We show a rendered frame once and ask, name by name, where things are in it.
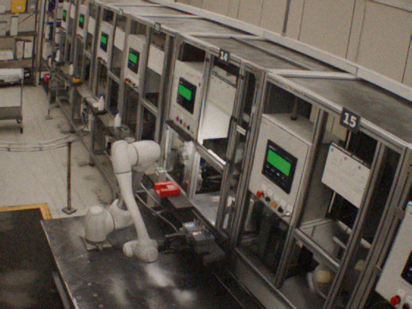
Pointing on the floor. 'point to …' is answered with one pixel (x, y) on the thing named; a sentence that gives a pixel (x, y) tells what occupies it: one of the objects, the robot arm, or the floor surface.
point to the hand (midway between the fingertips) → (185, 241)
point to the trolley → (20, 97)
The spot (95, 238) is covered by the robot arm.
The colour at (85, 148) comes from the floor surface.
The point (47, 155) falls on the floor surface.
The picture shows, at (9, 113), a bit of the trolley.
